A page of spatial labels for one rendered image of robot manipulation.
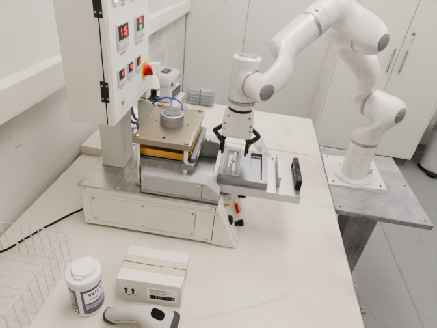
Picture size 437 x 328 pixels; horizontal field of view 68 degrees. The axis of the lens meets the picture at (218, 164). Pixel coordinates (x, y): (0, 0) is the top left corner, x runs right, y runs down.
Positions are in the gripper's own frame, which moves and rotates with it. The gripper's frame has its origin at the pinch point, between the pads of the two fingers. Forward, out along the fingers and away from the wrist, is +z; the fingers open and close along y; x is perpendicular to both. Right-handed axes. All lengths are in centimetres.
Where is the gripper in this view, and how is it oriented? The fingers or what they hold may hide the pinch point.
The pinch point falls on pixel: (234, 149)
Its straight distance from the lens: 110.7
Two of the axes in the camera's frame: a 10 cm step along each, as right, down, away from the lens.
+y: -9.9, -1.5, 0.5
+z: -1.0, 8.4, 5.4
